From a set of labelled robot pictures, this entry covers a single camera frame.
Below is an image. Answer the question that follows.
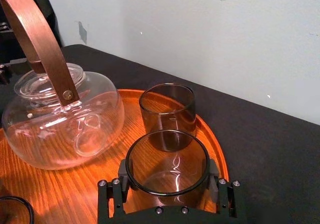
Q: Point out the clear glass teapot wooden handle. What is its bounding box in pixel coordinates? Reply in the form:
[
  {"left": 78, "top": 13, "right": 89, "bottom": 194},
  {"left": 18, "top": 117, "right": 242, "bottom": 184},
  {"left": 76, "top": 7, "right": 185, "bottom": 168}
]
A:
[{"left": 0, "top": 0, "right": 126, "bottom": 171}]

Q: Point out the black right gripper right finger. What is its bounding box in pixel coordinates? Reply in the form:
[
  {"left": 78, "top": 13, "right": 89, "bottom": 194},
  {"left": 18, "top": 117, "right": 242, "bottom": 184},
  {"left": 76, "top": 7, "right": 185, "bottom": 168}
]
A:
[{"left": 208, "top": 158, "right": 241, "bottom": 219}]

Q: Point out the black rack with steel bars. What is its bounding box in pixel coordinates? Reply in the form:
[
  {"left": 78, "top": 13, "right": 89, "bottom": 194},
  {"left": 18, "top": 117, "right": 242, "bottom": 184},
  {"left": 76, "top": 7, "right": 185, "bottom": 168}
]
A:
[{"left": 0, "top": 20, "right": 35, "bottom": 85}]

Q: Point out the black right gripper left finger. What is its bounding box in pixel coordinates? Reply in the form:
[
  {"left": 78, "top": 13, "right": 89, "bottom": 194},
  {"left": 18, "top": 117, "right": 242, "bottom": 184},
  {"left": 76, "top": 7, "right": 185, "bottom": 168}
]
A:
[{"left": 97, "top": 159, "right": 131, "bottom": 220}]

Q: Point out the black hanging fabric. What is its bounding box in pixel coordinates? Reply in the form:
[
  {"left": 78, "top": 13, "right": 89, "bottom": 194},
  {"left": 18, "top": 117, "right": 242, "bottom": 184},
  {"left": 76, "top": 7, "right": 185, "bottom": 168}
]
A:
[{"left": 29, "top": 0, "right": 64, "bottom": 49}]

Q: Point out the round orange wooden tray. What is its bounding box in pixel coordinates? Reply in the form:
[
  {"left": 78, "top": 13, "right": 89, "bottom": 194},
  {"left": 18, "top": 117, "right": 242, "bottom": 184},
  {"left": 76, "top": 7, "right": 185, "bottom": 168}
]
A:
[{"left": 0, "top": 88, "right": 230, "bottom": 224}]

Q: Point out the clear glass teapot lid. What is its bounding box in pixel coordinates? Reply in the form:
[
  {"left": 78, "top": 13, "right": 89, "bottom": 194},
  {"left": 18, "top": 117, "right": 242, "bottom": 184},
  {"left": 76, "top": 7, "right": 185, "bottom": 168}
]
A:
[{"left": 13, "top": 62, "right": 87, "bottom": 100}]

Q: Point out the black table cloth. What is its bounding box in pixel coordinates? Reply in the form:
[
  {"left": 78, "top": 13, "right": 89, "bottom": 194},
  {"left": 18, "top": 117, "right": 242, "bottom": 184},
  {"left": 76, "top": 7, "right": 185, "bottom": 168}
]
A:
[{"left": 0, "top": 43, "right": 320, "bottom": 224}]

